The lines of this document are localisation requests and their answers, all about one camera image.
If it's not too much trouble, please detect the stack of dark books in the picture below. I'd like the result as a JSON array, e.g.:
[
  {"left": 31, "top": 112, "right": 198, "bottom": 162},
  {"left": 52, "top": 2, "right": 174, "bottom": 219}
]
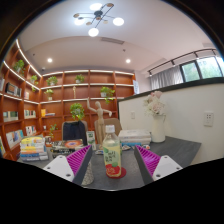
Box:
[{"left": 49, "top": 139, "right": 85, "bottom": 158}]

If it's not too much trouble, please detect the branched ceiling lamp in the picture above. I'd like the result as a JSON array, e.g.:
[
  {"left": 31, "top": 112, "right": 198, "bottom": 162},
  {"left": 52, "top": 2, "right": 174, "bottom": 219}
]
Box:
[{"left": 73, "top": 2, "right": 125, "bottom": 38}]

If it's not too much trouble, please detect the clear bottle of yellow drink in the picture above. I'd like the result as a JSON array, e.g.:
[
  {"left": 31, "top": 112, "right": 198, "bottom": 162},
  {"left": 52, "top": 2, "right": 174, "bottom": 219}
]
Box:
[{"left": 102, "top": 124, "right": 123, "bottom": 179}]

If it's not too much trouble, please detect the grey curtain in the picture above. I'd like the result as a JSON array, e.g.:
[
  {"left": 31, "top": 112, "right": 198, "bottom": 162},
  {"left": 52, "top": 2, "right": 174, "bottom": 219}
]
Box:
[{"left": 149, "top": 65, "right": 184, "bottom": 91}]

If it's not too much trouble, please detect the window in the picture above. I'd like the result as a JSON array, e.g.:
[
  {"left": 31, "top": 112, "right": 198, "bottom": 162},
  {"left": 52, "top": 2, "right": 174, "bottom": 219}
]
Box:
[{"left": 179, "top": 55, "right": 224, "bottom": 83}]

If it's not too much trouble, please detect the chair with dark jacket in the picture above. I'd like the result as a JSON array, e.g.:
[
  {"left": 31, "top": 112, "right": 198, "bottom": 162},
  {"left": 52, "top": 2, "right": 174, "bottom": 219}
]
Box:
[{"left": 61, "top": 120, "right": 88, "bottom": 146}]

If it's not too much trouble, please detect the stack of colourful books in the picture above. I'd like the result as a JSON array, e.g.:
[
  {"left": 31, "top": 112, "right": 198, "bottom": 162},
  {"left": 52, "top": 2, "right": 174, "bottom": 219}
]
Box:
[{"left": 19, "top": 135, "right": 49, "bottom": 162}]

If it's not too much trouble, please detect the stack of white tissue packs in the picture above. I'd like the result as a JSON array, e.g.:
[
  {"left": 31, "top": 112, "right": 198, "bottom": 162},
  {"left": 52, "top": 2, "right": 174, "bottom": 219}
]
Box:
[{"left": 118, "top": 129, "right": 153, "bottom": 147}]

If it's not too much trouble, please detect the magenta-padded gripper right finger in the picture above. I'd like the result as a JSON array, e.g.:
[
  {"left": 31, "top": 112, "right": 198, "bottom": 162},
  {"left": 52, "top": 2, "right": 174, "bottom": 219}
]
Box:
[{"left": 133, "top": 144, "right": 184, "bottom": 186}]

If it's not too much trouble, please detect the wooden shelf unit with books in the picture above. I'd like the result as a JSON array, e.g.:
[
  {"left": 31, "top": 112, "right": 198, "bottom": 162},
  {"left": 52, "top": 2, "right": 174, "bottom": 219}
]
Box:
[{"left": 0, "top": 39, "right": 138, "bottom": 161}]

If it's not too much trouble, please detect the ceiling air vent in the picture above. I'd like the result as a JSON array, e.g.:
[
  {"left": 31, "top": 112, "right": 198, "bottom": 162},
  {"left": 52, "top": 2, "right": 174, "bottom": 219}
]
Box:
[{"left": 100, "top": 36, "right": 125, "bottom": 46}]

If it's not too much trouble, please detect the white vase with flowers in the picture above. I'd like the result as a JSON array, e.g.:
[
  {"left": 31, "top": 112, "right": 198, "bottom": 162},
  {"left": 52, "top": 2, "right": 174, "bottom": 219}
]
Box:
[{"left": 143, "top": 90, "right": 167, "bottom": 144}]

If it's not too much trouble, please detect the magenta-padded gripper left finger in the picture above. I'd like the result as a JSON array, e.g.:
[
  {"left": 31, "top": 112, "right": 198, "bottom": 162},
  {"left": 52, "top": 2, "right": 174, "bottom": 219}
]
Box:
[{"left": 42, "top": 144, "right": 95, "bottom": 187}]

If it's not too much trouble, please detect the green and white drink carton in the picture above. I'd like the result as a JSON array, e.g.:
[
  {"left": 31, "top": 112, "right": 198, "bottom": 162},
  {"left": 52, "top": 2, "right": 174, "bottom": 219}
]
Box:
[{"left": 85, "top": 130, "right": 97, "bottom": 151}]

